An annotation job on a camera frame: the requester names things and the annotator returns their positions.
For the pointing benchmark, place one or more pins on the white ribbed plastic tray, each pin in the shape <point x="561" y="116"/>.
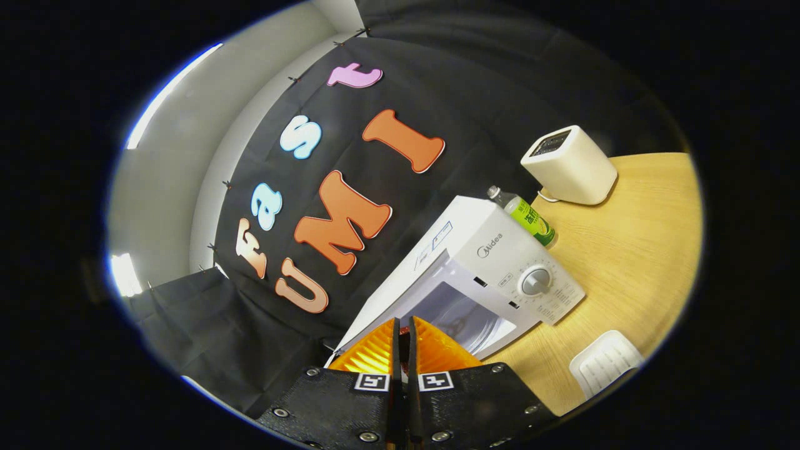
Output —
<point x="603" y="365"/>

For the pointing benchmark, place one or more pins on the green label drink bottle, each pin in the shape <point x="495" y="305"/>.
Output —
<point x="531" y="219"/>

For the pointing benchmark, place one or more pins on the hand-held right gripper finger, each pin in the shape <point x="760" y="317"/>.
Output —
<point x="412" y="400"/>
<point x="397" y="400"/>

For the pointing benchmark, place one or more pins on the white microwave oven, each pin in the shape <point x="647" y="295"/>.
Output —
<point x="500" y="250"/>

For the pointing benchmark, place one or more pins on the white toaster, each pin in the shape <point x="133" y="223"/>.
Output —
<point x="575" y="169"/>

